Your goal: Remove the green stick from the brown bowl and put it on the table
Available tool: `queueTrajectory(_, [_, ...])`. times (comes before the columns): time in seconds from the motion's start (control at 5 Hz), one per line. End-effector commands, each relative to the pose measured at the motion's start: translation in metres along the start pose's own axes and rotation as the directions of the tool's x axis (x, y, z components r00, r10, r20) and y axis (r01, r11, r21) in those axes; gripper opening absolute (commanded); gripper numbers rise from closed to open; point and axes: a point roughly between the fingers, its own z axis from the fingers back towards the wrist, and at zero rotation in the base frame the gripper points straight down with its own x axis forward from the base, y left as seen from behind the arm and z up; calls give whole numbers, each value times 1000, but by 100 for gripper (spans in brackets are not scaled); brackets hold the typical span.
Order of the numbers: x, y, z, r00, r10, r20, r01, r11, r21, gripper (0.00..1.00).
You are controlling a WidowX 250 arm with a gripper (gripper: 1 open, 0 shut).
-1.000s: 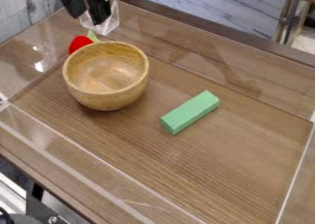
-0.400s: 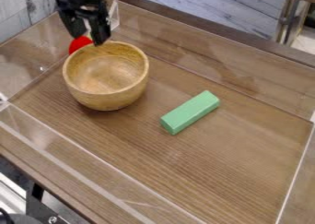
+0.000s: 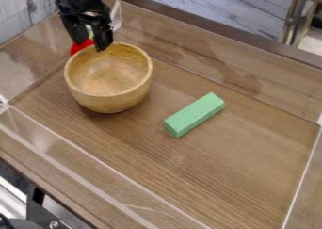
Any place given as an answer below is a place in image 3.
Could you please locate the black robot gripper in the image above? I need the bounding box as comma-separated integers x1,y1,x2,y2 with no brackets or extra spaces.
54,0,113,52

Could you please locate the light brown wooden bowl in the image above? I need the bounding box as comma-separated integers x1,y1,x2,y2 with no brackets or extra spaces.
64,41,153,113

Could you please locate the green rectangular foam stick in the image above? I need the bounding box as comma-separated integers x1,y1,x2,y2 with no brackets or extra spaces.
162,92,225,139

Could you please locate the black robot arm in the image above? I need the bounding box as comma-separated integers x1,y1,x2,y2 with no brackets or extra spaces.
54,0,113,52

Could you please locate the red plush strawberry toy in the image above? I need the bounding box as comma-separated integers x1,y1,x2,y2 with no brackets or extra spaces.
69,32,94,55

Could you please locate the metal table leg background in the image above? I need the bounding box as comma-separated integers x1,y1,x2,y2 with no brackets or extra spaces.
280,0,317,47

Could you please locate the black table leg bracket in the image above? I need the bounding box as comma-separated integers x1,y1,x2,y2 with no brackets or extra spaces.
26,187,70,229

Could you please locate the black cable on floor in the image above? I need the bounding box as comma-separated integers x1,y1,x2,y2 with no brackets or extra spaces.
0,212,13,229

